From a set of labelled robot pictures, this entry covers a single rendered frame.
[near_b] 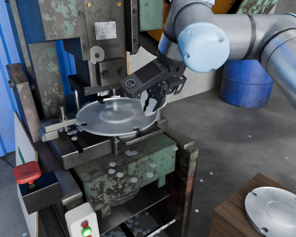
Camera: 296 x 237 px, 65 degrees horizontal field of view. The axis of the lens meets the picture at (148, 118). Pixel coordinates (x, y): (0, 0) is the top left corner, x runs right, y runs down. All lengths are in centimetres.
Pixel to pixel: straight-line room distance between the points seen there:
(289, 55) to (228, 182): 147
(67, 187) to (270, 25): 67
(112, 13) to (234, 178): 141
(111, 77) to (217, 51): 48
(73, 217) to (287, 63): 61
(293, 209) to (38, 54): 120
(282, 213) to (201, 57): 89
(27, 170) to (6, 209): 107
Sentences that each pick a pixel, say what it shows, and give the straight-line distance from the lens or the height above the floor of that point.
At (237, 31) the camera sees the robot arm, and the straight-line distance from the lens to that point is 41.
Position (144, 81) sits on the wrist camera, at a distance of 53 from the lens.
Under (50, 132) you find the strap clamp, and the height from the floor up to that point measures 73.
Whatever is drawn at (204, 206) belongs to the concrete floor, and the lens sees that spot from 158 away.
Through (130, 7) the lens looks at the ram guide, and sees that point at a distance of 80.
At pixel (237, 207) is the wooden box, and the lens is 115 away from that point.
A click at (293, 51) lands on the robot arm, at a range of 38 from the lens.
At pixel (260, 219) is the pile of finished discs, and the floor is 37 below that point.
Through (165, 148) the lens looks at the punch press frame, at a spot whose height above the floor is 64.
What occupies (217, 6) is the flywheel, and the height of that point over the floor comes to 113.
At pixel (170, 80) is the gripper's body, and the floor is 98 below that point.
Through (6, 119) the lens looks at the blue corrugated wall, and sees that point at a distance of 210.
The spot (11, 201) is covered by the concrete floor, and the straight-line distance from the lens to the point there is 179.
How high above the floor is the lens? 117
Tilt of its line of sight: 28 degrees down
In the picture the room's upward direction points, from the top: straight up
